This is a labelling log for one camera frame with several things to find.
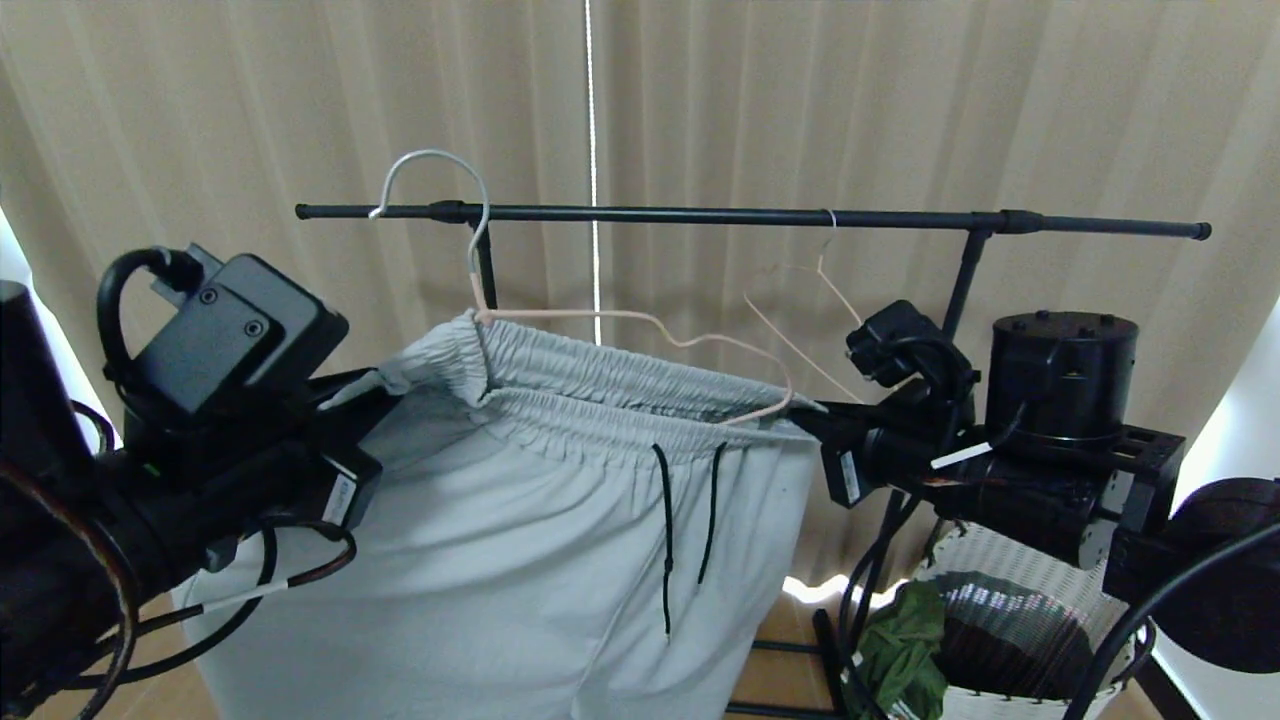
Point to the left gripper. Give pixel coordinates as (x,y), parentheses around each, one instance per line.
(220,490)

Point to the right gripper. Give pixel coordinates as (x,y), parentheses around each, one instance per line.
(980,480)

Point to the pale grey shorts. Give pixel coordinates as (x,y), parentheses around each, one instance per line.
(500,560)

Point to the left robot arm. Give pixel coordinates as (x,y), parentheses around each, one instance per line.
(40,500)

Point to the white laundry basket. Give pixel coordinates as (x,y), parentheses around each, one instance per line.
(1020,560)

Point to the black clothes rack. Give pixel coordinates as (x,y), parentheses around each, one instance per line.
(700,215)

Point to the green garment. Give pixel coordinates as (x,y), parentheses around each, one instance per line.
(900,640)

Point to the beige curtain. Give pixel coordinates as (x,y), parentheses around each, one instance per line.
(250,100)

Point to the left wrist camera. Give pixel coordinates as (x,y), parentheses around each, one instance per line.
(230,330)

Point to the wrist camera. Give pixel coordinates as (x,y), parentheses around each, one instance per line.
(900,340)
(230,330)

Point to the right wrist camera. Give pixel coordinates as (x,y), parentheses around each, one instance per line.
(900,340)

